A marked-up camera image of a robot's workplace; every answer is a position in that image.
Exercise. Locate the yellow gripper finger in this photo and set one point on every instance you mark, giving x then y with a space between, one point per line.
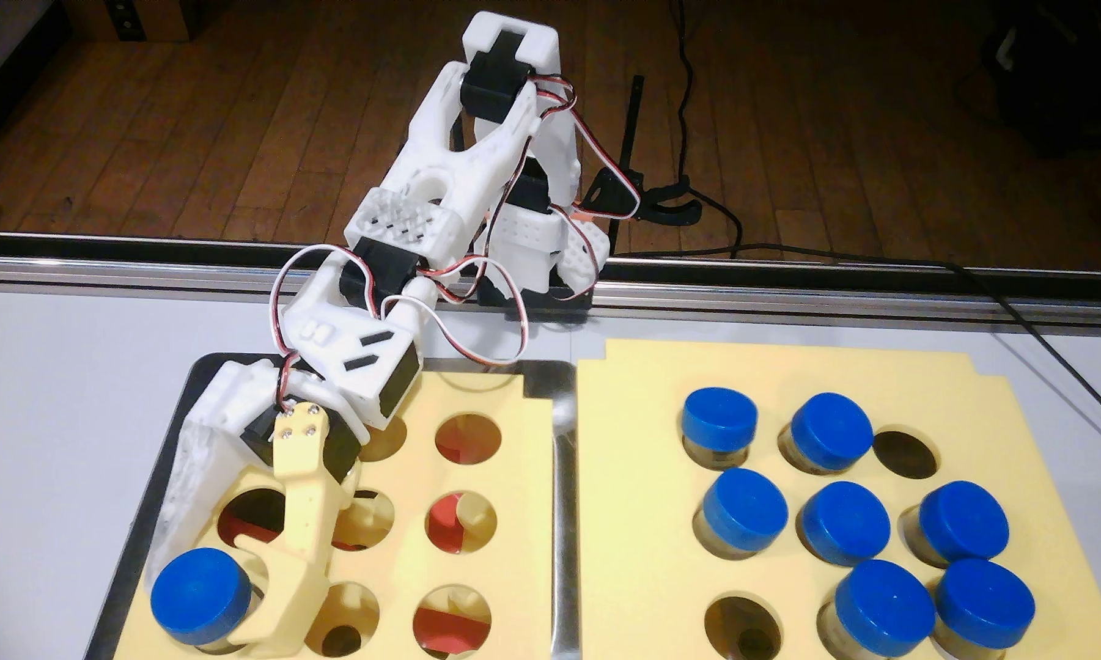
307 513

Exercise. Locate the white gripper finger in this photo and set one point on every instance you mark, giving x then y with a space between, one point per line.
192 486

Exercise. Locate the blue capped test tube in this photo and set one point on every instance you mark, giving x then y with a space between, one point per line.
965 521
885 608
718 419
983 603
745 509
832 429
201 596
845 522

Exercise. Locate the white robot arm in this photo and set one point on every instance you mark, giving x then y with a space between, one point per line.
440 174

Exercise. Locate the red support under rack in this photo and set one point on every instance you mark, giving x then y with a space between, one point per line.
449 632

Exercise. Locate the small yellow foam rack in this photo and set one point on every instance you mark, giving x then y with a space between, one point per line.
523 550

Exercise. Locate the metal tray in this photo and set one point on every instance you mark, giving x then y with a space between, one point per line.
566 550

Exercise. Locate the large yellow foam rack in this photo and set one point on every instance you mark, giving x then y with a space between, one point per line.
623 587

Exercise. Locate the black bar clamp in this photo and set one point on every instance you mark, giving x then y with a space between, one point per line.
669 209

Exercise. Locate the black bag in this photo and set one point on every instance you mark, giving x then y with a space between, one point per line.
1064 73

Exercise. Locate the aluminium table rail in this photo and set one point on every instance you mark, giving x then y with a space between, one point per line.
147 270

